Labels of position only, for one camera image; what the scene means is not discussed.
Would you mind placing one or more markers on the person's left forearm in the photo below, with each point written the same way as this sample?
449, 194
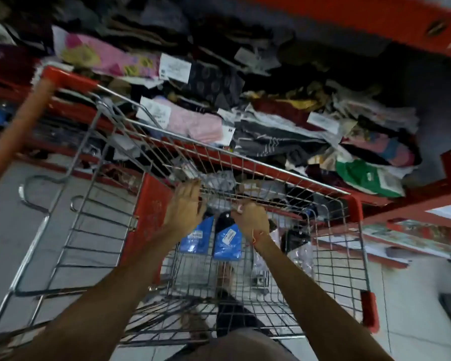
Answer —
109, 293

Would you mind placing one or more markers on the blue sock packet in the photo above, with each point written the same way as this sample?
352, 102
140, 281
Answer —
199, 238
227, 244

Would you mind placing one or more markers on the person's right hand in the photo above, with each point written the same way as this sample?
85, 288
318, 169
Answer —
253, 221

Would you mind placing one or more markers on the pile of mixed clothing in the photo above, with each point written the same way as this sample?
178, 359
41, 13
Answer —
278, 109

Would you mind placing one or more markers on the person's right forearm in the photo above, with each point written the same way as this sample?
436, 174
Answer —
308, 300

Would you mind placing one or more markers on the person's left hand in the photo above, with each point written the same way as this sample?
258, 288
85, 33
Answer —
184, 210

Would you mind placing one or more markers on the person's dark trouser leg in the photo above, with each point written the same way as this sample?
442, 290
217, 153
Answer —
236, 315

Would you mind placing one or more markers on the red metal shelf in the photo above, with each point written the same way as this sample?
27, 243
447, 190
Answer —
361, 18

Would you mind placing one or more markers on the person's grey shirt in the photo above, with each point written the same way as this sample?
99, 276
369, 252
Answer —
244, 347

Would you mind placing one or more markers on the red plastic cart seat panel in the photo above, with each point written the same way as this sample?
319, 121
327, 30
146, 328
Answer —
150, 218

